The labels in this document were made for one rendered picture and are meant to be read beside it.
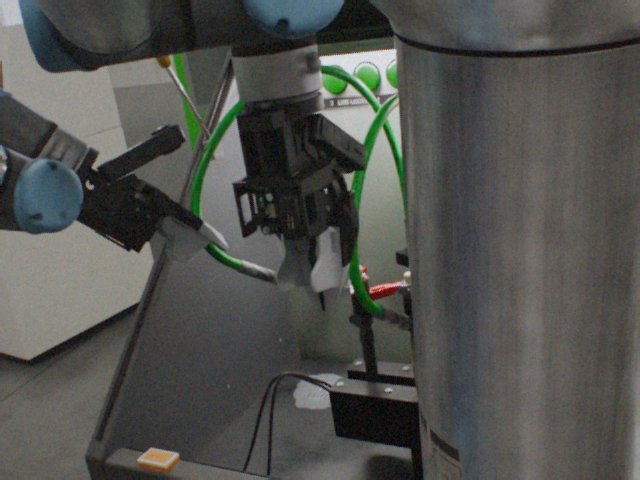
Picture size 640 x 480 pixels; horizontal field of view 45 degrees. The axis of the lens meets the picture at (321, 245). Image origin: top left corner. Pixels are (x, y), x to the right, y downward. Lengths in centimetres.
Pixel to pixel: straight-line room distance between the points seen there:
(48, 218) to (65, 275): 319
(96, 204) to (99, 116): 311
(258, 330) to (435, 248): 122
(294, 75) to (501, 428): 45
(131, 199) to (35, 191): 20
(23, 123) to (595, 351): 81
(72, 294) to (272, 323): 262
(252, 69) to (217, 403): 82
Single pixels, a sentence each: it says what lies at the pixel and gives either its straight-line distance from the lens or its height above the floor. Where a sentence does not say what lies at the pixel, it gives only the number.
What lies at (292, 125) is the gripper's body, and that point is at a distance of 69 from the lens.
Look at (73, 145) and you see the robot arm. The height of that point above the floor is 140.
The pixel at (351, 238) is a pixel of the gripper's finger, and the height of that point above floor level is 131.
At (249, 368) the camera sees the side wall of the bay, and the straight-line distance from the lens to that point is 145.
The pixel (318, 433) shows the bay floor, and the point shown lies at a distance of 135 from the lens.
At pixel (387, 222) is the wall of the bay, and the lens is 138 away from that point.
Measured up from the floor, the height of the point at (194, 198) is 130.
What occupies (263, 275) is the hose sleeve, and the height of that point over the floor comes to 117.
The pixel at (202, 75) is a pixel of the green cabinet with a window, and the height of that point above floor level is 117.
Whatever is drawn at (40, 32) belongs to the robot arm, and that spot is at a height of 154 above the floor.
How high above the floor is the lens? 155
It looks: 19 degrees down
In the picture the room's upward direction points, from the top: 9 degrees counter-clockwise
